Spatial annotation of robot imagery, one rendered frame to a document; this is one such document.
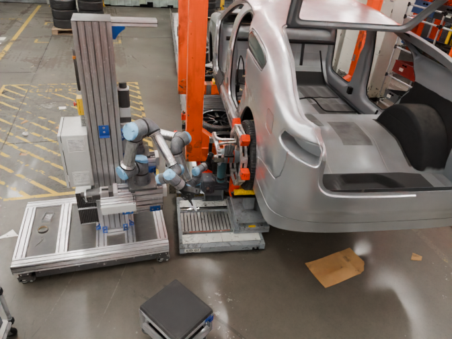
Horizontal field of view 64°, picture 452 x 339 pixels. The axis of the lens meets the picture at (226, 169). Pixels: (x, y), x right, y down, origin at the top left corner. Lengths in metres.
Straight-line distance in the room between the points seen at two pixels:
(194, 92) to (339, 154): 1.47
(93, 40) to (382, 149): 2.64
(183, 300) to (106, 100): 1.57
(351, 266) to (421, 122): 1.48
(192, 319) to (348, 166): 1.85
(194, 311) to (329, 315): 1.19
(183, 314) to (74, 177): 1.36
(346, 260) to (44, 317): 2.68
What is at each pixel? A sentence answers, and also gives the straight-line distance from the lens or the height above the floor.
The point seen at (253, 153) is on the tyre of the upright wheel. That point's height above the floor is 1.03.
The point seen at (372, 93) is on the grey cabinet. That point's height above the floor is 0.19.
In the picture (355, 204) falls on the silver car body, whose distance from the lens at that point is 2.56.
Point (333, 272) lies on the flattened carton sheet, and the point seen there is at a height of 0.01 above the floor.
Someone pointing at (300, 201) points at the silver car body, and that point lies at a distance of 2.47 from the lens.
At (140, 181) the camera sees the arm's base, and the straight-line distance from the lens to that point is 2.96.
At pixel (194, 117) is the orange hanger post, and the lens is 3.60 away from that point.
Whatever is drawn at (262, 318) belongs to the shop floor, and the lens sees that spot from 3.15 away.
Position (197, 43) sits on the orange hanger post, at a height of 1.75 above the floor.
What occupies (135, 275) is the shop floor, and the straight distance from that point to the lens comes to 3.39.
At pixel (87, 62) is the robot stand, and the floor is 1.76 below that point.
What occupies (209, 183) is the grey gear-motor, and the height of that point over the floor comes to 0.37.
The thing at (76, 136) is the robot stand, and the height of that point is 1.22.
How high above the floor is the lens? 2.55
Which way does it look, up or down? 33 degrees down
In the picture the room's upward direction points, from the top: 5 degrees clockwise
